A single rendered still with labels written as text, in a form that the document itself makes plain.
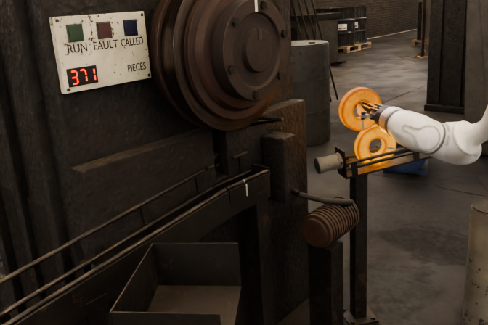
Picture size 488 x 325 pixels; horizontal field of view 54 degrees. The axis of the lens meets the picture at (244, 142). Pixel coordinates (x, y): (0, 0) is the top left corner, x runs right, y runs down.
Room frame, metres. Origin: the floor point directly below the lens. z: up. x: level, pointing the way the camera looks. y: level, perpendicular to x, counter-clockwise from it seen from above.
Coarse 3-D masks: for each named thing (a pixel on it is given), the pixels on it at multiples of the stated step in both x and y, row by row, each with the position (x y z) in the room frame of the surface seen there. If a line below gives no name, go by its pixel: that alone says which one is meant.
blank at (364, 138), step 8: (368, 128) 1.67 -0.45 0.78; (376, 128) 1.67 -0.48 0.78; (360, 136) 1.66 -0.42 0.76; (368, 136) 1.66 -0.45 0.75; (376, 136) 1.67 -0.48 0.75; (384, 136) 1.68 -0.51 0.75; (360, 144) 1.66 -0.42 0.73; (368, 144) 1.66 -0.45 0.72; (384, 144) 1.68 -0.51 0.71; (392, 144) 1.68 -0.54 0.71; (360, 152) 1.66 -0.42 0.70; (368, 152) 1.66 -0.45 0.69; (376, 152) 1.70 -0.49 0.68; (384, 152) 1.68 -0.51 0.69; (368, 160) 1.66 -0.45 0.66
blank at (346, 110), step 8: (360, 88) 1.67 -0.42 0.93; (344, 96) 1.67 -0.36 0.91; (352, 96) 1.65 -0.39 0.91; (360, 96) 1.66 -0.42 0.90; (368, 96) 1.66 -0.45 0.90; (376, 96) 1.67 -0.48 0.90; (344, 104) 1.64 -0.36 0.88; (352, 104) 1.65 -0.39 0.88; (344, 112) 1.64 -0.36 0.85; (352, 112) 1.65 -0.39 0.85; (344, 120) 1.65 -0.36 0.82; (352, 120) 1.65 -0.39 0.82; (360, 120) 1.66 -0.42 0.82; (368, 120) 1.67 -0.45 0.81; (352, 128) 1.65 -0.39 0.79; (360, 128) 1.66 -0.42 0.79
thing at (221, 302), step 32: (160, 256) 1.01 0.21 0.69; (192, 256) 1.00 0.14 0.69; (224, 256) 0.99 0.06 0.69; (128, 288) 0.85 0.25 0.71; (160, 288) 1.00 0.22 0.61; (192, 288) 0.99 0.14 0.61; (224, 288) 0.99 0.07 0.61; (128, 320) 0.75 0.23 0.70; (160, 320) 0.75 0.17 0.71; (192, 320) 0.74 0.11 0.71; (224, 320) 0.88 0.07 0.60
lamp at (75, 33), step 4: (68, 28) 1.17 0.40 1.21; (72, 28) 1.18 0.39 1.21; (76, 28) 1.19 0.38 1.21; (80, 28) 1.20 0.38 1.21; (68, 32) 1.17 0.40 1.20; (72, 32) 1.18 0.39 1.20; (76, 32) 1.19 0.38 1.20; (80, 32) 1.20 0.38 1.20; (72, 36) 1.18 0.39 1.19; (76, 36) 1.19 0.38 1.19; (80, 36) 1.19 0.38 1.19; (72, 40) 1.18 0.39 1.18; (76, 40) 1.19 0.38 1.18
